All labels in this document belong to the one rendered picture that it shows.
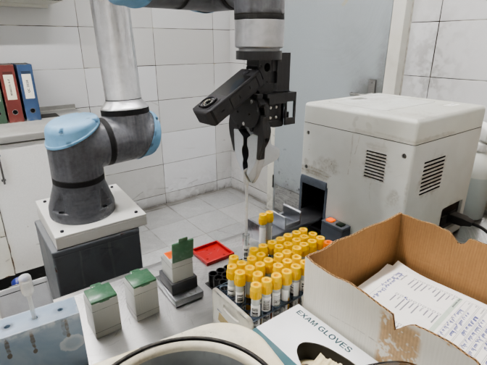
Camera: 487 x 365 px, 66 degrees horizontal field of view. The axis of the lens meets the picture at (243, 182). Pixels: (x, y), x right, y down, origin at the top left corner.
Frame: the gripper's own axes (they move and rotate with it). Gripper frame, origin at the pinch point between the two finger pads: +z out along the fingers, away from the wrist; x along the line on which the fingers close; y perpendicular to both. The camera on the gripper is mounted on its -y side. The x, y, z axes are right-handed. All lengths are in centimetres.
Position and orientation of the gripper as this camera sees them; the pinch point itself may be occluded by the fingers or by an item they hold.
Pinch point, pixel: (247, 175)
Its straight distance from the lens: 63.9
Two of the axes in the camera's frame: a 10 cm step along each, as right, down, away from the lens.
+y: 8.0, -2.1, 5.7
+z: 0.0, 9.4, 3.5
